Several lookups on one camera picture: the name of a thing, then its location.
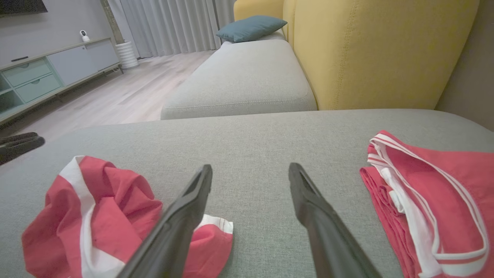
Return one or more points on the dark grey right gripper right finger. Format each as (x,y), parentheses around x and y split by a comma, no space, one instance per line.
(328,239)

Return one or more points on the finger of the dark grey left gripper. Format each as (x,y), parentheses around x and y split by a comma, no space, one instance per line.
(19,150)
(19,136)

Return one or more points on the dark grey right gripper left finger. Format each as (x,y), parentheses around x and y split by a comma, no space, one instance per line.
(173,231)

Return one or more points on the red and white shirt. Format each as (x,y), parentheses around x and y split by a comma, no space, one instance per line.
(115,200)
(455,185)

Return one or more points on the grey green TV cabinet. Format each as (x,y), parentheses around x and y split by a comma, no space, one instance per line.
(58,73)

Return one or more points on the black remote control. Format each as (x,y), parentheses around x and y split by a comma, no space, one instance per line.
(19,59)

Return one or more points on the large grey sofa chaise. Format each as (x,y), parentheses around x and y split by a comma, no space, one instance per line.
(251,146)

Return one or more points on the white ribbed bin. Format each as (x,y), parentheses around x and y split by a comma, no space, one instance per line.
(126,55)

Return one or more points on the long grey sofa seat cushion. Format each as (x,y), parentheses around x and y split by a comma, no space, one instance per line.
(239,77)

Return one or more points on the grey pleated curtain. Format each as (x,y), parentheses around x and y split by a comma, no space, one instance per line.
(173,25)

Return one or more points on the yellow sofa backrest cushion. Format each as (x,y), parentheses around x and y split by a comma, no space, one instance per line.
(289,19)
(256,7)
(378,54)

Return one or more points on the blue throw pillow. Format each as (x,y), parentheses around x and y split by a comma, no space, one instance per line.
(251,27)

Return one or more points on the white security camera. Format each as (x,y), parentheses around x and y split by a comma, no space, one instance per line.
(84,35)

